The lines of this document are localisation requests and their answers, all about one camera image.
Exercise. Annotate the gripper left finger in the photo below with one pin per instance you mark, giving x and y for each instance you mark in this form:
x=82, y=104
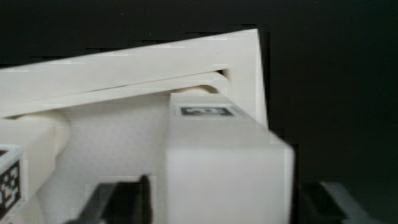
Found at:
x=119, y=204

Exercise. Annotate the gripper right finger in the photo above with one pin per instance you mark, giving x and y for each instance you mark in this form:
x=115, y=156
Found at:
x=328, y=206

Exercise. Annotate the white desk tabletop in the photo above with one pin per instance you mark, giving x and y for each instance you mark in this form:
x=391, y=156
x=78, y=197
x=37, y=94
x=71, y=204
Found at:
x=110, y=150

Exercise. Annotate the white desk leg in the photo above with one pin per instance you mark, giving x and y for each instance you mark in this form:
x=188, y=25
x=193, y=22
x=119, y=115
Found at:
x=34, y=137
x=224, y=179

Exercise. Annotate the white L-shaped fence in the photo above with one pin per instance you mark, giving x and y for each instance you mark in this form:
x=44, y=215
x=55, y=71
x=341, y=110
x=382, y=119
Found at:
x=211, y=61

